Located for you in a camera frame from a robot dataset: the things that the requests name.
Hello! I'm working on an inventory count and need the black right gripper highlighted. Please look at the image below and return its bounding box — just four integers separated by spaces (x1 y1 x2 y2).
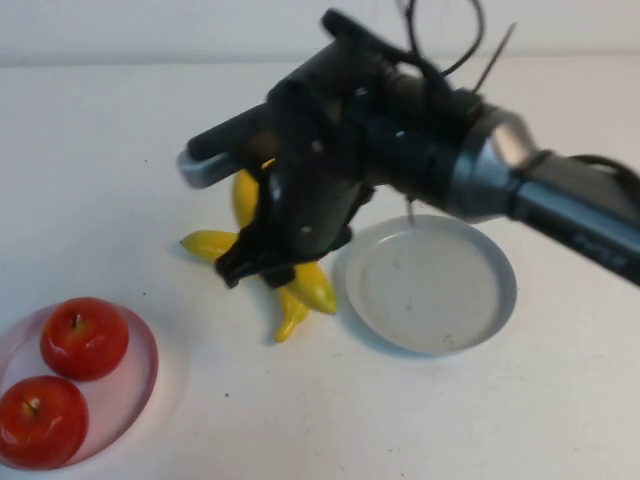
214 169 375 292

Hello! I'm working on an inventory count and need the grey-blue round plate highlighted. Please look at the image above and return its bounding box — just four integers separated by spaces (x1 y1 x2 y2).
343 214 518 356

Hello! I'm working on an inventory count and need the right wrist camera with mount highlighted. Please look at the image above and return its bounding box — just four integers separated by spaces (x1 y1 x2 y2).
177 107 281 190

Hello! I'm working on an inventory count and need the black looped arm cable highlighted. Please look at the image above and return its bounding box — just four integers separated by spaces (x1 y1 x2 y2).
399 0 487 77

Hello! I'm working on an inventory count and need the black camera cable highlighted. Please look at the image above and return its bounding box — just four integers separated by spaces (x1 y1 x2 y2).
568 153 640 195

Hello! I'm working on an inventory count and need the pink round plate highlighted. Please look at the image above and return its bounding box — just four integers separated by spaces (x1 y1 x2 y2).
0 302 161 472

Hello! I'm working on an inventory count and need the black zip tie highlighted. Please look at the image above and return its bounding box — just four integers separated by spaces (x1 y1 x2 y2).
474 22 519 91

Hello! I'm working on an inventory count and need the yellow plastic banana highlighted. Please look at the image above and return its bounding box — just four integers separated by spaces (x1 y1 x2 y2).
231 158 339 315
179 229 312 345

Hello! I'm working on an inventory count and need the red plastic apple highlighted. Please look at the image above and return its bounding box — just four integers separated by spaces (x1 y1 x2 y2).
0 375 90 457
39 297 130 382

